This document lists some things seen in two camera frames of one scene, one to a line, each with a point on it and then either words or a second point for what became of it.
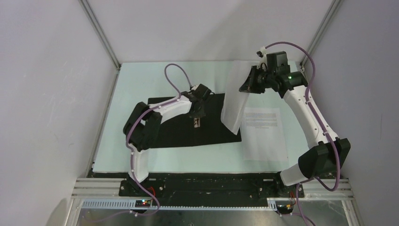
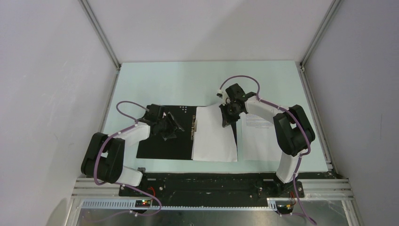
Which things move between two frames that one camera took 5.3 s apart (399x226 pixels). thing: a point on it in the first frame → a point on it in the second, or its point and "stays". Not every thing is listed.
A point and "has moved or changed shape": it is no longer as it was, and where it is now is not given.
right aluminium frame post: [333, 8] stays
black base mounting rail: [206, 189] stays
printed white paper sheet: [262, 135] stays
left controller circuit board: [143, 203] stays
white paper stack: [235, 100] has moved or changed shape
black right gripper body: [268, 76] → [232, 112]
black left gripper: [199, 114] → [171, 135]
